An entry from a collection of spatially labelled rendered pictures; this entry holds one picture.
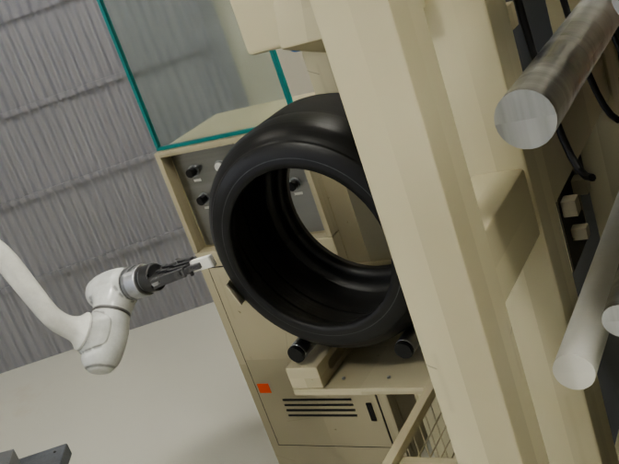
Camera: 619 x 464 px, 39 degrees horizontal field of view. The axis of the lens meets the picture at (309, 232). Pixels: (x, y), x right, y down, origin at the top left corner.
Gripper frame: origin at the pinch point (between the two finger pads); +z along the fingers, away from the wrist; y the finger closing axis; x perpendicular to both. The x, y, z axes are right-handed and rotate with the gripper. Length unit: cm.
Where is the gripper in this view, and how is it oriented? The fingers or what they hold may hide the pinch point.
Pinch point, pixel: (203, 262)
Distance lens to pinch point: 221.9
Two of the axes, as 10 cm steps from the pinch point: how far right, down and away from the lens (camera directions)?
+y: 4.3, -4.4, 7.9
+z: 7.9, -2.3, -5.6
